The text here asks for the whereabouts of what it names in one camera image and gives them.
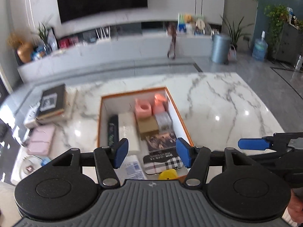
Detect wire rack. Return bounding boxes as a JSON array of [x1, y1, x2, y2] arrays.
[[95, 27, 112, 40]]

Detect grey cabinet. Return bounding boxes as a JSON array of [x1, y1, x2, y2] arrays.
[[275, 21, 303, 65]]

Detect white spray bottle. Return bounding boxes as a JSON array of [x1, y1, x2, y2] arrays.
[[295, 54, 303, 72]]

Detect pink pump bottle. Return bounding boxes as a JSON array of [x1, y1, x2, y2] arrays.
[[152, 93, 169, 115]]

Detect blue snack packet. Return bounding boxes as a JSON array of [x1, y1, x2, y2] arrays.
[[31, 47, 46, 60]]

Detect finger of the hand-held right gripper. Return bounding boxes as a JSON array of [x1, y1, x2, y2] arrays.
[[248, 151, 303, 169], [237, 132, 303, 151]]

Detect dark photo booklet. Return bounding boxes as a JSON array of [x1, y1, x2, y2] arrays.
[[145, 131, 178, 152]]

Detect green leafy plant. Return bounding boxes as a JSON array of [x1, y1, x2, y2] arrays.
[[35, 20, 52, 48]]

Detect beige book stack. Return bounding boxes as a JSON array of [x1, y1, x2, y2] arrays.
[[23, 90, 74, 128]]

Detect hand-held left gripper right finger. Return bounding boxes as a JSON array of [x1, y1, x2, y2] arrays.
[[176, 137, 252, 187]]

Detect tall potted plant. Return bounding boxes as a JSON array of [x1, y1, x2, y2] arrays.
[[220, 15, 254, 51]]

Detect grey trash bin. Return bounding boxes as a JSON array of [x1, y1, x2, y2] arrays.
[[211, 33, 231, 64]]

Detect grey printed box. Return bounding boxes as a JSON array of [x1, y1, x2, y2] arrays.
[[155, 112, 174, 133]]

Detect trailing ivy plant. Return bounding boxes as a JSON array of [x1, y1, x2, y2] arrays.
[[263, 4, 290, 58]]

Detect black book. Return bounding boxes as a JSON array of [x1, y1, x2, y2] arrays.
[[35, 83, 67, 121]]

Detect black wall television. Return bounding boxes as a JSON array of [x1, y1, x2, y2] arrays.
[[55, 0, 149, 24]]

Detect red box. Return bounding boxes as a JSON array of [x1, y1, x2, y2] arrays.
[[58, 38, 72, 49]]

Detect blue water jug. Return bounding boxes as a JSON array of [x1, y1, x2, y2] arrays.
[[251, 30, 269, 62]]

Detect clear water bottle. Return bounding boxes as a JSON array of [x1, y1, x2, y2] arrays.
[[47, 28, 59, 52]]

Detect pink cup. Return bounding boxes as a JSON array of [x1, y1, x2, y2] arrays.
[[134, 98, 152, 119]]

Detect brown cardboard box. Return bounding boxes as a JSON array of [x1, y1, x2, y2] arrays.
[[136, 117, 159, 140]]

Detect plaid pouch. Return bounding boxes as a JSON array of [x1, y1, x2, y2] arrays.
[[143, 148, 183, 175]]

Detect slim black green box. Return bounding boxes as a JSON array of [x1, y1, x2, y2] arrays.
[[107, 114, 119, 147]]

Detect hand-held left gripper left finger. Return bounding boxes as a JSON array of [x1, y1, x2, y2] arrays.
[[51, 138, 129, 187]]

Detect pink case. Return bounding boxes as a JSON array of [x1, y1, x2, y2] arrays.
[[26, 125, 56, 156]]

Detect white packet with blue label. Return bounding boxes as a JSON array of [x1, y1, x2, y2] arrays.
[[123, 155, 148, 180]]

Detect white television cabinet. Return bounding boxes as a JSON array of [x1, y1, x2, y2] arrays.
[[17, 28, 214, 84]]

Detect yellow plastic item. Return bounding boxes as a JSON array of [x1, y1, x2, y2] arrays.
[[158, 169, 178, 180]]

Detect white box with orange rim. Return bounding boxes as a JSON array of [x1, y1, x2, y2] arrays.
[[97, 86, 195, 179]]

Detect brown upright object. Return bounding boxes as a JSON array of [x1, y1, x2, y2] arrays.
[[166, 21, 178, 60]]

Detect white beaded plate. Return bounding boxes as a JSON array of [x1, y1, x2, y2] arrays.
[[17, 154, 52, 185]]

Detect gold vase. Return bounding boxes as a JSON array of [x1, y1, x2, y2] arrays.
[[16, 41, 34, 63]]

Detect person's right hand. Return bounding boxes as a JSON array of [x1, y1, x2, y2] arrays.
[[287, 186, 303, 223]]

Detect colourful toy boxes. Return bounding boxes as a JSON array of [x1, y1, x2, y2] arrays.
[[177, 12, 206, 35]]

